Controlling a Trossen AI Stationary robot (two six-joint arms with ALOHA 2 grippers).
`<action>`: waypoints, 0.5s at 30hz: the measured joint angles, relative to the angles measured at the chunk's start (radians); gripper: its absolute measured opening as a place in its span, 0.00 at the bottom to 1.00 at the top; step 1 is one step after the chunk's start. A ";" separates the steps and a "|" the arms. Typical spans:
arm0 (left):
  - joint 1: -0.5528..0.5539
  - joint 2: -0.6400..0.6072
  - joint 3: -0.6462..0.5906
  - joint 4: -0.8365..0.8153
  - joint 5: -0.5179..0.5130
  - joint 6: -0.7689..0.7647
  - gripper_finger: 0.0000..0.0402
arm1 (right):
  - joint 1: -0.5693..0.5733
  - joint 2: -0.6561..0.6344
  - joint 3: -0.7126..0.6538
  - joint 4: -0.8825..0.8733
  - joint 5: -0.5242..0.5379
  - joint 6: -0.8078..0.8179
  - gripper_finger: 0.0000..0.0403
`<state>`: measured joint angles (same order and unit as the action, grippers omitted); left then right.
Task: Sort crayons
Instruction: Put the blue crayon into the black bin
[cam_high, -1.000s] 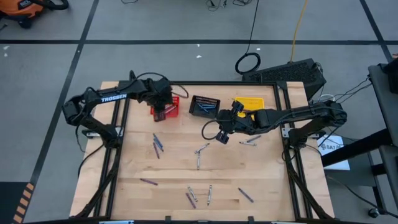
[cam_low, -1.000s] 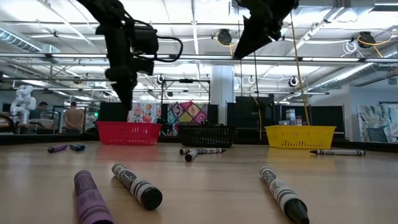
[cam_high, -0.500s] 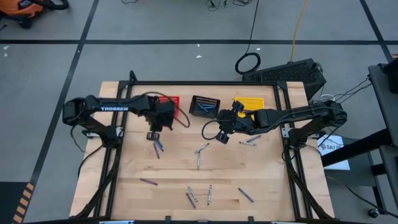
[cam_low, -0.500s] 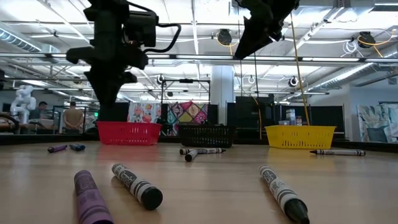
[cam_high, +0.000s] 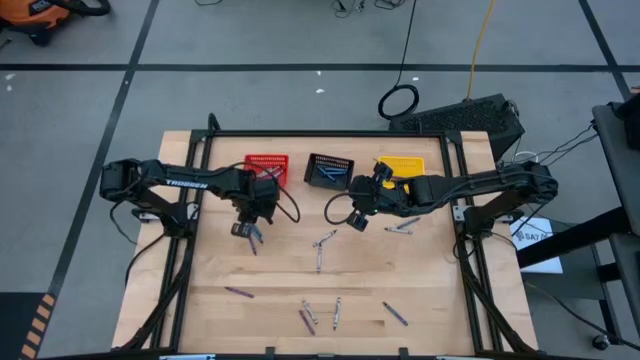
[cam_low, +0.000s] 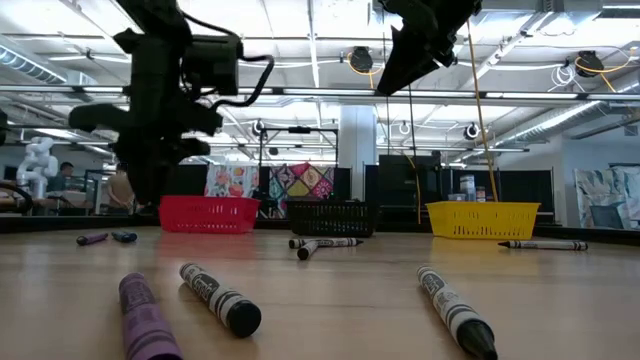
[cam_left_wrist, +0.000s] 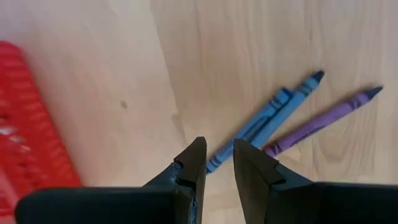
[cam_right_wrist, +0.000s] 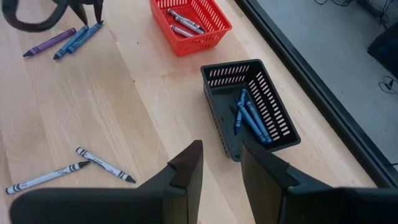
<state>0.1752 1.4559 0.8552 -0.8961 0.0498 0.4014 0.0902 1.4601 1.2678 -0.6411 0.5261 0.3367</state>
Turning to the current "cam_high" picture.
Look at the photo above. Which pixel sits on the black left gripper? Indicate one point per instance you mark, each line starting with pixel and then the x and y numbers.
pixel 247 192

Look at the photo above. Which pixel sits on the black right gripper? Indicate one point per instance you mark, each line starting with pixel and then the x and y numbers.
pixel 382 197

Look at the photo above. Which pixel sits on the black crayon white wrapper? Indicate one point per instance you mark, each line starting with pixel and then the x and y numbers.
pixel 272 173
pixel 325 238
pixel 310 312
pixel 337 313
pixel 398 230
pixel 319 258

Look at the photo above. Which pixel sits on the purple crayon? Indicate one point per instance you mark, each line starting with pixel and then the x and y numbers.
pixel 410 222
pixel 252 246
pixel 306 322

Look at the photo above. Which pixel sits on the black plastic basket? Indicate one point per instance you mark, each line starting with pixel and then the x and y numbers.
pixel 320 181

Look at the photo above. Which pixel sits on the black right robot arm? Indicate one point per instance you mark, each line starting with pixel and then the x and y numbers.
pixel 475 185

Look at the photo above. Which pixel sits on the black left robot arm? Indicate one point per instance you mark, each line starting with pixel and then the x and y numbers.
pixel 185 181

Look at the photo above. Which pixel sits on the red plastic basket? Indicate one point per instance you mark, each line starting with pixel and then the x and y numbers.
pixel 265 161

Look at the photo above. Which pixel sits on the yellow plastic basket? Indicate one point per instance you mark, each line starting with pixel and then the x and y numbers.
pixel 407 165

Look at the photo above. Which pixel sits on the purple pen far left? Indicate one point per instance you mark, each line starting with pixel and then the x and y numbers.
pixel 239 292

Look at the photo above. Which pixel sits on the black computer tower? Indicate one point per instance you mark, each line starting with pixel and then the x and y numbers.
pixel 460 120

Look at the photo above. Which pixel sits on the white paper sign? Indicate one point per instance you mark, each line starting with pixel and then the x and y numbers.
pixel 537 235

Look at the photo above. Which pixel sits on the grey side table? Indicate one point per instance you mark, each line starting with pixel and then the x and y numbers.
pixel 620 160

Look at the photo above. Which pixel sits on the black caster wheel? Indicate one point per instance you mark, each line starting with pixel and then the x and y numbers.
pixel 600 342

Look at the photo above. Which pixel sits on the orange shop vacuum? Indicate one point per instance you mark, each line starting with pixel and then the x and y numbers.
pixel 30 15

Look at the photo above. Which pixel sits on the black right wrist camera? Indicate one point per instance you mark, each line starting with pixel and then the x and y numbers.
pixel 359 186

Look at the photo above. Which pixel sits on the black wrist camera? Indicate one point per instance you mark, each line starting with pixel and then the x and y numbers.
pixel 359 186
pixel 270 210

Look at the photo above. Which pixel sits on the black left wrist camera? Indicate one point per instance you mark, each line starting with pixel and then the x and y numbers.
pixel 270 210

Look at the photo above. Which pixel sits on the silver mounting bracket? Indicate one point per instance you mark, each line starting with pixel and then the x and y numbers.
pixel 142 216
pixel 459 214

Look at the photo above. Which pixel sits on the black aluminium table frame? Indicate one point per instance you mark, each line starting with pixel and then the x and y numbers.
pixel 325 133

